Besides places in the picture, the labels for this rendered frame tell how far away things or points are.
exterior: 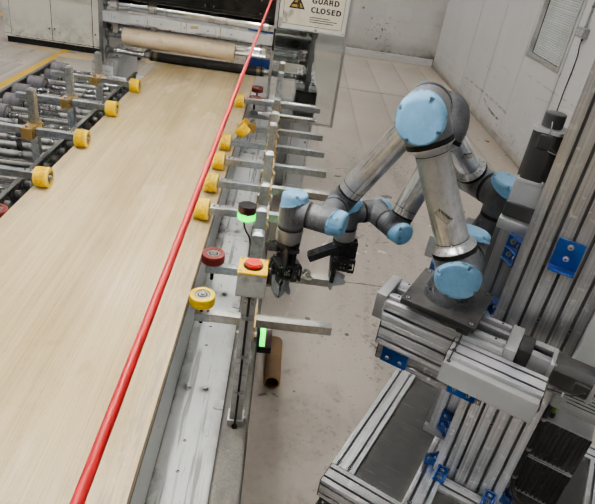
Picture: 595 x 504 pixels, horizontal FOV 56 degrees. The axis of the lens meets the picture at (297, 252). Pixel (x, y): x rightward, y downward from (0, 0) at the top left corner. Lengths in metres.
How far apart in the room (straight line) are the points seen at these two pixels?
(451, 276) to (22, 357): 1.10
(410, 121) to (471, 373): 0.70
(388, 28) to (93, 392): 9.71
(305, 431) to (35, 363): 1.40
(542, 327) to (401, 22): 9.18
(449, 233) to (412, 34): 9.42
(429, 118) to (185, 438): 1.09
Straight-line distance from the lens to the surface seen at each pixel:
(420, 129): 1.35
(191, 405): 1.81
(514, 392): 1.64
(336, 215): 1.53
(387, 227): 1.82
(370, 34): 10.68
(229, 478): 1.55
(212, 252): 1.97
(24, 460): 1.36
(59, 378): 1.52
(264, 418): 2.64
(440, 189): 1.41
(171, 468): 1.67
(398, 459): 2.35
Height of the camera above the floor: 1.93
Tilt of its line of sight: 30 degrees down
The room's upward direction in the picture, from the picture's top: 9 degrees clockwise
